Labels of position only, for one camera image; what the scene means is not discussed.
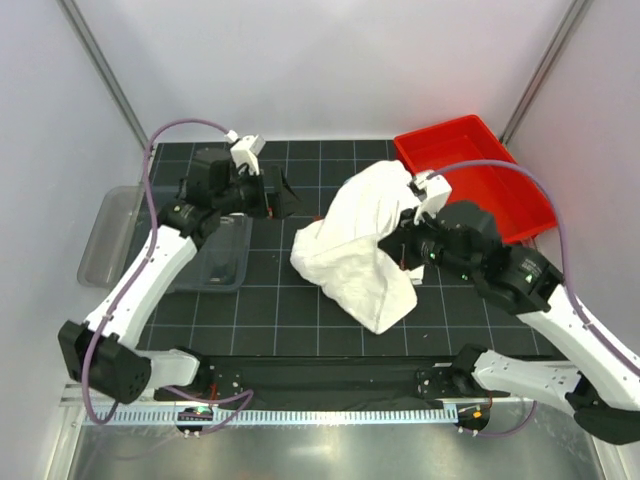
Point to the right aluminium frame post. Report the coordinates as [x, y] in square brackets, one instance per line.
[558, 43]

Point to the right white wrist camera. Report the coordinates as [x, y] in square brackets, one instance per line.
[433, 191]

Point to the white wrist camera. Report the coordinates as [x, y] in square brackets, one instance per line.
[433, 191]
[245, 152]

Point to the large white towel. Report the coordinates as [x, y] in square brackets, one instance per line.
[340, 253]

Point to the clear plastic tray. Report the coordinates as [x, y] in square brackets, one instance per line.
[122, 227]

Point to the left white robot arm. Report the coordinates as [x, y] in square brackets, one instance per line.
[101, 352]

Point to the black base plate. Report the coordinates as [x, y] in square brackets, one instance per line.
[341, 383]

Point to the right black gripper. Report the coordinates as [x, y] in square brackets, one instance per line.
[397, 243]

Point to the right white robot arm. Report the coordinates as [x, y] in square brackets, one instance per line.
[601, 389]

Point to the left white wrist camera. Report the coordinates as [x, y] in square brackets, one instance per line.
[245, 152]

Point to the left aluminium frame post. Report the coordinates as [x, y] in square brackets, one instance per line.
[97, 58]

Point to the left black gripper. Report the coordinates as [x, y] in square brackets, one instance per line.
[283, 203]

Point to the aluminium frame post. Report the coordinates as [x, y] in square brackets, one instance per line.
[558, 43]
[97, 58]

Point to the slotted metal rail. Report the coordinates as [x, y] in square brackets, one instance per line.
[182, 414]

